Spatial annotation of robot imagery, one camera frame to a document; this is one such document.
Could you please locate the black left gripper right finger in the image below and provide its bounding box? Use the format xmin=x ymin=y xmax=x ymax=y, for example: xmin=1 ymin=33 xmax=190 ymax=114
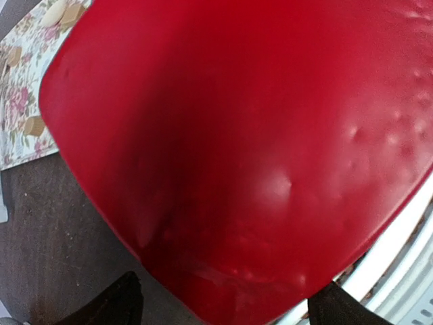
xmin=308 ymin=282 xmax=392 ymax=325

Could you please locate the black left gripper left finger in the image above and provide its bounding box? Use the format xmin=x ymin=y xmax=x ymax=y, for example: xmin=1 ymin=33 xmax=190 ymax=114
xmin=56 ymin=271 xmax=143 ymax=325

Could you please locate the red tin lid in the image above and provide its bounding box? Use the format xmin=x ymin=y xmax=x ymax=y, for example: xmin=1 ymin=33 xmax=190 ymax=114
xmin=39 ymin=1 xmax=432 ymax=324

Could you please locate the brown leaf chocolate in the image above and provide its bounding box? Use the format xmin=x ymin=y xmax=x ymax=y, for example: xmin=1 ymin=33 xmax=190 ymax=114
xmin=6 ymin=47 xmax=22 ymax=67

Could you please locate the white oval chocolate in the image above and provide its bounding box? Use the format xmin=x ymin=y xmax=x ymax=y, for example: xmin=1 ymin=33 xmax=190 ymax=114
xmin=41 ymin=0 xmax=67 ymax=27

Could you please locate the floral rectangular tray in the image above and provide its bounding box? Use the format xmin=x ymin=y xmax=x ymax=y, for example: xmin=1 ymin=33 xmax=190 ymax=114
xmin=0 ymin=0 xmax=93 ymax=170

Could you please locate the front aluminium rail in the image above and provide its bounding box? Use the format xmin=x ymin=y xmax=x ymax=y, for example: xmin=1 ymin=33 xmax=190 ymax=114
xmin=277 ymin=189 xmax=433 ymax=325

